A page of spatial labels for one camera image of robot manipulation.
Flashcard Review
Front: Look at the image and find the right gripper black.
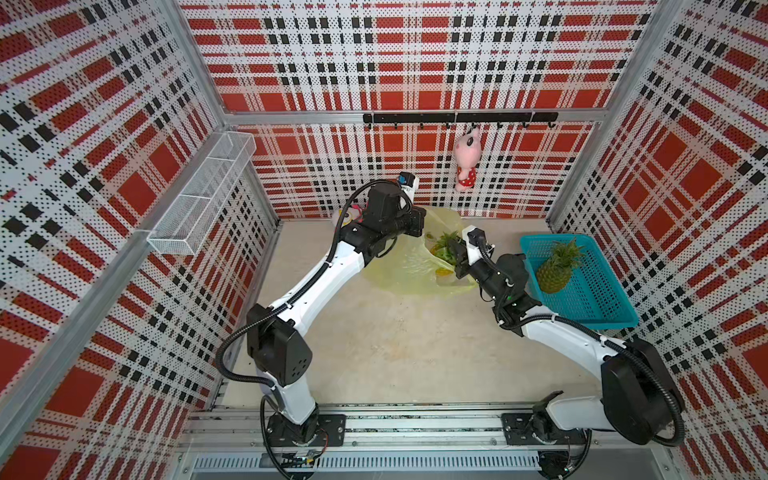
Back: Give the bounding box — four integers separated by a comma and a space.
448, 236, 505, 305

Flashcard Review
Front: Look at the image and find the yellow-green plastic bag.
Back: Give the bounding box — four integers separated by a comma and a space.
362, 207, 477, 296

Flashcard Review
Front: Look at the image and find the pineapple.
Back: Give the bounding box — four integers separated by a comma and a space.
535, 240, 585, 294
425, 231, 461, 278

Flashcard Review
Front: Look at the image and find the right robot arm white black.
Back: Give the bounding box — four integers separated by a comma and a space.
448, 226, 686, 447

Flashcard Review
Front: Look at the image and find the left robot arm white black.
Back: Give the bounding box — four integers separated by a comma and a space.
215, 172, 426, 445

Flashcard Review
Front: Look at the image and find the white pink plush bird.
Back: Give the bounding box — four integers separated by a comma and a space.
331, 205, 363, 226

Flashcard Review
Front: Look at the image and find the pink hanging plush toy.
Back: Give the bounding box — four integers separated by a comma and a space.
453, 128, 482, 193

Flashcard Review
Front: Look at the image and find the teal plastic basket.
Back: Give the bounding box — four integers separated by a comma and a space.
520, 234, 639, 330

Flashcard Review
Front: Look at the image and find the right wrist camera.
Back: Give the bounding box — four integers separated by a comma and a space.
462, 225, 494, 266

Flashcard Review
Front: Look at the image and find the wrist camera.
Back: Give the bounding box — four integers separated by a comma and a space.
397, 171, 419, 202
462, 225, 494, 266

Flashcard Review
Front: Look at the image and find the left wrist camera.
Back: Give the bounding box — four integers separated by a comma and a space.
397, 171, 419, 202

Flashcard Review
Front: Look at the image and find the black hook rail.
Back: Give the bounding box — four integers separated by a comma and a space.
362, 111, 559, 125

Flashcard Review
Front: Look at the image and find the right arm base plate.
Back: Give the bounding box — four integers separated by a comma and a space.
501, 411, 586, 446

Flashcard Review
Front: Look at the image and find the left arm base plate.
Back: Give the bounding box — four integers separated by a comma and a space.
267, 412, 347, 447

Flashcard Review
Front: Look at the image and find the white wire mesh shelf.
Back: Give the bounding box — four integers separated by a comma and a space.
148, 131, 256, 256

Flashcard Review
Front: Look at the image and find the aluminium mounting rail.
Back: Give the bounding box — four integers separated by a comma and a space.
171, 403, 684, 479

